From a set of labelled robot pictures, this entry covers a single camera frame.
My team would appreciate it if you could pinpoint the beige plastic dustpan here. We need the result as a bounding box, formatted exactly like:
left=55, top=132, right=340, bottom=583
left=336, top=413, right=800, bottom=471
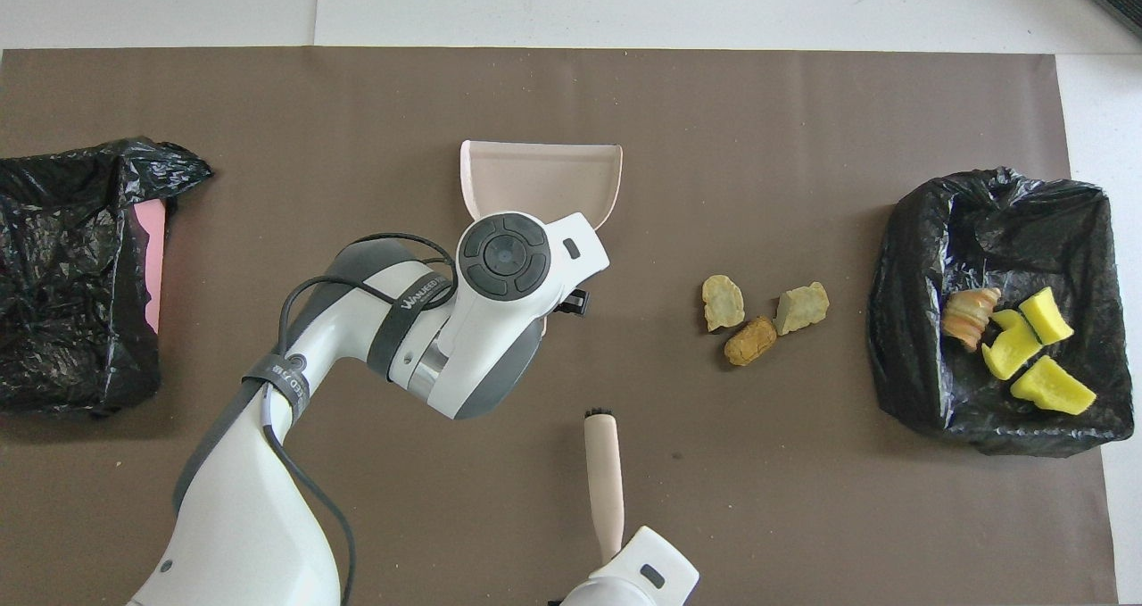
left=459, top=140, right=624, bottom=232

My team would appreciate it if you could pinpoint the tan yellow sponge piece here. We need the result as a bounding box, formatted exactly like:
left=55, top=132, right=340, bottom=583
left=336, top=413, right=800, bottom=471
left=701, top=274, right=746, bottom=332

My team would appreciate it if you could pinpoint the orange brown sponge piece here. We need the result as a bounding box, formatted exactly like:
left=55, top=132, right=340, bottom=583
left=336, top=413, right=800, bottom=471
left=724, top=316, right=778, bottom=367

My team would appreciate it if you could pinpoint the beige hand brush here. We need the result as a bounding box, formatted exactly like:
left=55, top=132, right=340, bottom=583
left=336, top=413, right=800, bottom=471
left=583, top=410, right=625, bottom=564

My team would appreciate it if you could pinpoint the greenish tan sponge piece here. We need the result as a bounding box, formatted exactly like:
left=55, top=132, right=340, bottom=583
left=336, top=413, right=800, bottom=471
left=773, top=282, right=831, bottom=336

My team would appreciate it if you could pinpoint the beige sponge piece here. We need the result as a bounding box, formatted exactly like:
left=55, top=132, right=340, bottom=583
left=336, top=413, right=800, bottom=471
left=941, top=286, right=1002, bottom=351

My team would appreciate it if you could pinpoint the right black-bagged bin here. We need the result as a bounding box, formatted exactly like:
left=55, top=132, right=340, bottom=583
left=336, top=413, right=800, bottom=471
left=867, top=167, right=1136, bottom=458

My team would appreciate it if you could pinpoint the pink plastic bin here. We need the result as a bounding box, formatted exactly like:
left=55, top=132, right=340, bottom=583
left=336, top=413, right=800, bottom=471
left=134, top=198, right=169, bottom=335

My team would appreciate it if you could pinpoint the left black-bagged pink bin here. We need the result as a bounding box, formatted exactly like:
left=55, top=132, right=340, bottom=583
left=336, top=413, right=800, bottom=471
left=0, top=136, right=215, bottom=417

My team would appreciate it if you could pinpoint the brown paper mat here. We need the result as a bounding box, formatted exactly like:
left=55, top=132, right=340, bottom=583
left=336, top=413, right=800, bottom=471
left=0, top=46, right=1119, bottom=606

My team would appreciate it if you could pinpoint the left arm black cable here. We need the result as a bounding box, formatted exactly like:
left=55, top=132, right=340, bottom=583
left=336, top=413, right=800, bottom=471
left=263, top=231, right=460, bottom=606

